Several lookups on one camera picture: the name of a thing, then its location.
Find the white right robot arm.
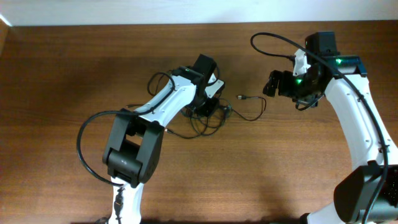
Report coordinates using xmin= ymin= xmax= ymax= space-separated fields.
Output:
xmin=263 ymin=32 xmax=397 ymax=223

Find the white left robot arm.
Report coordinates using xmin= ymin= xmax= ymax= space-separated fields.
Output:
xmin=102 ymin=54 xmax=224 ymax=223

